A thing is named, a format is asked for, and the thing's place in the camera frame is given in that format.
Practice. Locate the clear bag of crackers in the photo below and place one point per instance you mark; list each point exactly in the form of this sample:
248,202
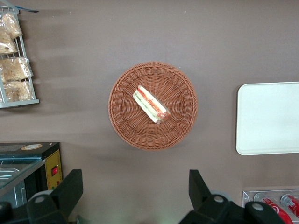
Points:
17,91
15,68
12,24
7,44

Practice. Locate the round brown wicker basket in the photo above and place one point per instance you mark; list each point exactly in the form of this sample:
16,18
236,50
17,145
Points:
130,126

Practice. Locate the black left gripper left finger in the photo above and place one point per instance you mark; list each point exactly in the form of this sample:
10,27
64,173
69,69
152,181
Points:
70,189

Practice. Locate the wrapped triangle sandwich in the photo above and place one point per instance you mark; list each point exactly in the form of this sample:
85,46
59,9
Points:
150,105

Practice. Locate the clear acrylic bottle rack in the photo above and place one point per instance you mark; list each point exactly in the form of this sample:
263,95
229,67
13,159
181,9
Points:
247,198

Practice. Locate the cream rectangular plastic tray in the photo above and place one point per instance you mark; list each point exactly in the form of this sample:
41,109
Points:
268,119

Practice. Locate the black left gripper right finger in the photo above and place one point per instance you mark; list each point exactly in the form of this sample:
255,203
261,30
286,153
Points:
198,191

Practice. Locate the black food warmer yellow panel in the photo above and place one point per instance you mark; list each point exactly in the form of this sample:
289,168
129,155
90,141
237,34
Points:
28,158

